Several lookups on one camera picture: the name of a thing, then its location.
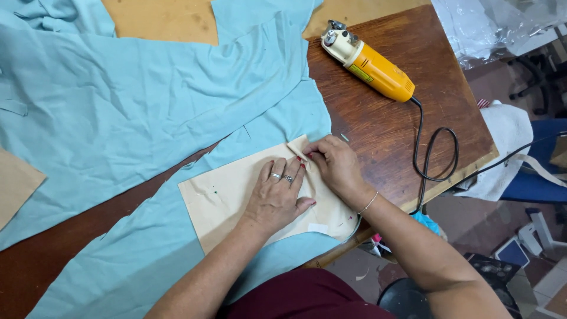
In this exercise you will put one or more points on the person's right hand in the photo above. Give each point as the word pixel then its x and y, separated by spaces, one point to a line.
pixel 341 170

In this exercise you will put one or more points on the person's left hand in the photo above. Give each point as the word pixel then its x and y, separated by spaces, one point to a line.
pixel 272 201

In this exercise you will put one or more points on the beige paper pattern piece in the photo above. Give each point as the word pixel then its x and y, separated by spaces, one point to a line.
pixel 230 208

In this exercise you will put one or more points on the small light blue fabric scrap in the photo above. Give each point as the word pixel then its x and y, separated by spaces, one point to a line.
pixel 344 137

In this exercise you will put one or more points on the pink-headed pin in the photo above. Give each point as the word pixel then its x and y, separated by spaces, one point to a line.
pixel 350 217

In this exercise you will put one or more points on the white paper label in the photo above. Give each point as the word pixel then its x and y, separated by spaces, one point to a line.
pixel 318 228

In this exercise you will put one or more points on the maroon garment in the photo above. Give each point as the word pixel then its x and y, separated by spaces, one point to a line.
pixel 305 294

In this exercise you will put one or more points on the bright blue fabric scrap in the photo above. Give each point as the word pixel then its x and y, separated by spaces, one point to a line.
pixel 427 223

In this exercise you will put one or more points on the yellow electric fabric cutter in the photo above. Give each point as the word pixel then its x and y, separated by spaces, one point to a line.
pixel 376 68

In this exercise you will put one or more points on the light blue cut fabric piece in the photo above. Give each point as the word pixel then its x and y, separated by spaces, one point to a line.
pixel 146 261

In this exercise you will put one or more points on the black round stool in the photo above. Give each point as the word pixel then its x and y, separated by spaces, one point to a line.
pixel 405 301

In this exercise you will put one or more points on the large light blue fabric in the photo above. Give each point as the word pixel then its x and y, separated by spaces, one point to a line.
pixel 146 97

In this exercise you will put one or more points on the white cloth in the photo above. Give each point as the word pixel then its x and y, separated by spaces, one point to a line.
pixel 505 137

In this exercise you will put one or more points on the black patterned bag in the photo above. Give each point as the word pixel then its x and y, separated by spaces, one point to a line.
pixel 498 277

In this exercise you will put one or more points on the white and blue stand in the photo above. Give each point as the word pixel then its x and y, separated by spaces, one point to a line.
pixel 527 239

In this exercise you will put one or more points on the blue chair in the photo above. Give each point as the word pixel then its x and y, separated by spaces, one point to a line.
pixel 540 186

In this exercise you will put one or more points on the clear plastic sheet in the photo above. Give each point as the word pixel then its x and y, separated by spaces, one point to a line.
pixel 483 26

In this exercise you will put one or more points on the brown paper sheet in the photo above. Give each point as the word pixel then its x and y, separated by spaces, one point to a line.
pixel 164 20

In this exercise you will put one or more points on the black office chair base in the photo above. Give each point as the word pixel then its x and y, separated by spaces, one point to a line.
pixel 538 79

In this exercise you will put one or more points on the brown paper pattern piece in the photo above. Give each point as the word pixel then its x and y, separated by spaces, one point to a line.
pixel 15 186

